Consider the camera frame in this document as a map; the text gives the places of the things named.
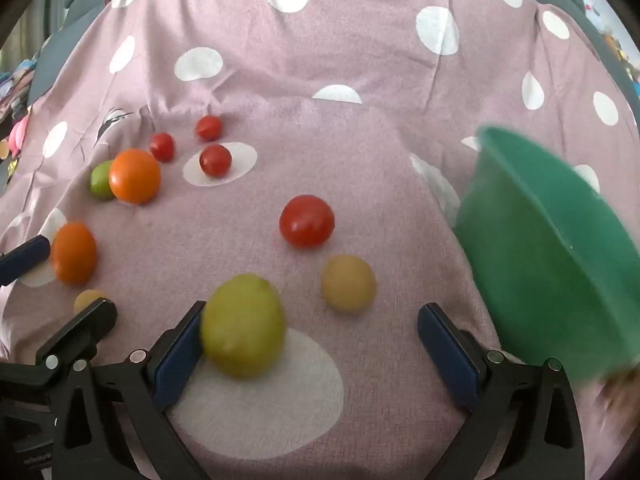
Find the red cherry tomato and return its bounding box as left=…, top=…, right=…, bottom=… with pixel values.
left=195, top=115, right=224, bottom=142
left=150, top=133, right=176, bottom=163
left=199, top=144, right=233, bottom=178

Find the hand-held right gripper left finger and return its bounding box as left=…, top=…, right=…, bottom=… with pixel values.
left=52, top=301, right=211, bottom=480

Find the pink plush toy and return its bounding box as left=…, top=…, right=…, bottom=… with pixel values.
left=7, top=116, right=30, bottom=153

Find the green plastic bowl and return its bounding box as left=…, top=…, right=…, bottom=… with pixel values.
left=452, top=125, right=640, bottom=391

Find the colourful cloth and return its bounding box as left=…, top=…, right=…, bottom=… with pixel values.
left=0, top=57, right=38, bottom=116

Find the small tan round fruit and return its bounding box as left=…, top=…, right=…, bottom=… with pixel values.
left=73, top=289, right=108, bottom=317

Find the green lime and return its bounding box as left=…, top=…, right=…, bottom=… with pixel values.
left=90, top=160, right=117, bottom=201

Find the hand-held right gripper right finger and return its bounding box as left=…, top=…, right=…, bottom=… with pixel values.
left=418, top=302, right=586, bottom=480

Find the pink polka-dot blanket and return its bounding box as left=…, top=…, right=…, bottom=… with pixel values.
left=0, top=0, right=640, bottom=480

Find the large tan round fruit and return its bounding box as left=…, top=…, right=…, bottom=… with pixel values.
left=321, top=254, right=377, bottom=313

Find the large red tomato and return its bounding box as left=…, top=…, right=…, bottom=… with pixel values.
left=279, top=194, right=336, bottom=249

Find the row of plush toys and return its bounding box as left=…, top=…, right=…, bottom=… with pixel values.
left=580, top=0, right=640, bottom=86

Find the yellow-green lemon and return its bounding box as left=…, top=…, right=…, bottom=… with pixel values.
left=200, top=273, right=287, bottom=380

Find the orange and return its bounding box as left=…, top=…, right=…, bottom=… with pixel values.
left=108, top=148, right=162, bottom=206
left=50, top=222, right=98, bottom=285

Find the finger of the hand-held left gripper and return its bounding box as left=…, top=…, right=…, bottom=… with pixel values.
left=0, top=298, right=119, bottom=401
left=0, top=235, right=52, bottom=286

